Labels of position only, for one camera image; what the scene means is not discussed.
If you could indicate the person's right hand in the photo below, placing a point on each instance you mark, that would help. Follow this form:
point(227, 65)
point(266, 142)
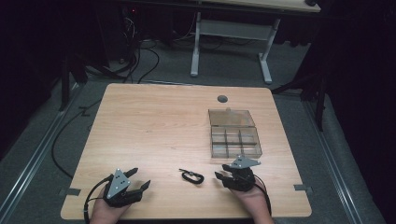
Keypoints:
point(252, 205)

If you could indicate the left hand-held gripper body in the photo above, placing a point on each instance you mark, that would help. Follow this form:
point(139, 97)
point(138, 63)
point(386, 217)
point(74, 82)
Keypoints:
point(120, 189)

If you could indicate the white metal desk frame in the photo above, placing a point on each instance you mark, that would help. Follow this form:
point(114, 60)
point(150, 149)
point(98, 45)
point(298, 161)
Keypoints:
point(232, 43)

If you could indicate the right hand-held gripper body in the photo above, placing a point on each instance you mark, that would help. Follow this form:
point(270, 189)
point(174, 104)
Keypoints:
point(240, 175)

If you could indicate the black metal stand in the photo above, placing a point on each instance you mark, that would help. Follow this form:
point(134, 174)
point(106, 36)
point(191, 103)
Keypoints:
point(70, 77)
point(308, 90)

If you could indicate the metal floor rail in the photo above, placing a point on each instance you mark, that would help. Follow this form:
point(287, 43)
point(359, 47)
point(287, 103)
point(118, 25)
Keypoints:
point(333, 161)
point(34, 155)

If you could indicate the grey tape strip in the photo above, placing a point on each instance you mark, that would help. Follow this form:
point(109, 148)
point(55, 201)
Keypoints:
point(303, 188)
point(69, 192)

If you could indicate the person's left hand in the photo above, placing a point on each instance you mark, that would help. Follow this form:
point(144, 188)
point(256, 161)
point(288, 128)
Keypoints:
point(107, 212)

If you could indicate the black carabiner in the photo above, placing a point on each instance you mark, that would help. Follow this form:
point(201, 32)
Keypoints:
point(192, 177)

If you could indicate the clear plastic compartment box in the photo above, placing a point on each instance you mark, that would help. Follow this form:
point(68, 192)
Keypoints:
point(234, 133)

